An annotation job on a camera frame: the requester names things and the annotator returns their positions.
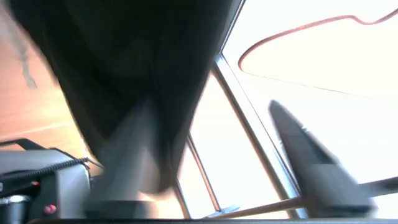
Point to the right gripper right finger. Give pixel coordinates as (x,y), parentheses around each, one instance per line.
(326,186)

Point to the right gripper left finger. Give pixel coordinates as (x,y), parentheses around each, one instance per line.
(133,174)

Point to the black garment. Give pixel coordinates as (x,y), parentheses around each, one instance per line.
(124,62)

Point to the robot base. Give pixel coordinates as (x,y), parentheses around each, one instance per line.
(68,193)

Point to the black clothes rack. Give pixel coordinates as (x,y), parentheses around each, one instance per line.
(270,207)

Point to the pink clothes hanger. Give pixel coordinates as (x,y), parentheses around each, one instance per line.
(298,28)

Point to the window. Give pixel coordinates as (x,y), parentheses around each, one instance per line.
(236,105)

